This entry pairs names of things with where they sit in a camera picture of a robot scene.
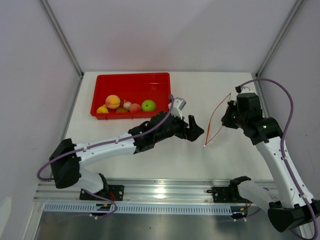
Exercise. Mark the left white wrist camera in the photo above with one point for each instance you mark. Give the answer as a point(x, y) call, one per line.
point(176, 106)

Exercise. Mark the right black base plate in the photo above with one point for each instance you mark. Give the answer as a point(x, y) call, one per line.
point(228, 194)

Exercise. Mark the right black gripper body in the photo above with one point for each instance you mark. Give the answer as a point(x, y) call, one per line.
point(232, 118)

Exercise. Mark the red plastic bin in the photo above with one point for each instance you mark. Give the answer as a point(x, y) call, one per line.
point(134, 88)

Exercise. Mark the brown kiwi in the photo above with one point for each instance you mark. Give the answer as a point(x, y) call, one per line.
point(121, 110)

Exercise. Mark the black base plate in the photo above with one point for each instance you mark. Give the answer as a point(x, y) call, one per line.
point(228, 194)
point(114, 193)

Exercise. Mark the aluminium rail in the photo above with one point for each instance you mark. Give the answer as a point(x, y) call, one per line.
point(140, 191)

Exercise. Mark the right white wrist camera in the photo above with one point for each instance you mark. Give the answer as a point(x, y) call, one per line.
point(243, 89)

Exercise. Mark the green apple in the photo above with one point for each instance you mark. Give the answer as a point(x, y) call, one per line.
point(148, 106)

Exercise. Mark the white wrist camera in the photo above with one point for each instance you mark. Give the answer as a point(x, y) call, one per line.
point(243, 89)
point(176, 106)

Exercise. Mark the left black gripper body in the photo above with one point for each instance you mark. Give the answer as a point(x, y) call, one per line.
point(176, 128)

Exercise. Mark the left frame post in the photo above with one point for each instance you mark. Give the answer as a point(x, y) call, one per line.
point(49, 13)

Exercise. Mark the clear zip top bag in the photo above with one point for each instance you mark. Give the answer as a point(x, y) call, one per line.
point(216, 134)

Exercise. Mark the garlic bulb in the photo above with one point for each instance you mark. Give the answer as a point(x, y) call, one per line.
point(127, 105)

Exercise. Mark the right frame post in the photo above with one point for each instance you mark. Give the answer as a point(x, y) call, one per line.
point(281, 35)

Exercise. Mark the frame post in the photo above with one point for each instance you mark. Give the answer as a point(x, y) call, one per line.
point(49, 13)
point(281, 35)

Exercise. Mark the small pink peach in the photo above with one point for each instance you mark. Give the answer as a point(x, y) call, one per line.
point(134, 107)

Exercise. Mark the yellow lemon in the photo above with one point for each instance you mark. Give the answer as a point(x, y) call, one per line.
point(102, 110)

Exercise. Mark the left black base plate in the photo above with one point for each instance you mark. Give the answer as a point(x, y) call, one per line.
point(114, 193)

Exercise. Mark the large orange peach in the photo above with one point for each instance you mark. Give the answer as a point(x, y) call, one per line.
point(112, 102)

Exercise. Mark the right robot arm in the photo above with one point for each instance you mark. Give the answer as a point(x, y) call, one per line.
point(294, 205)

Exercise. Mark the perforated cable tray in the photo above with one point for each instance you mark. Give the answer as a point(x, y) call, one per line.
point(134, 208)

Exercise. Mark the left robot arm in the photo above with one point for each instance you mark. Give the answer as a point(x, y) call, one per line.
point(69, 160)

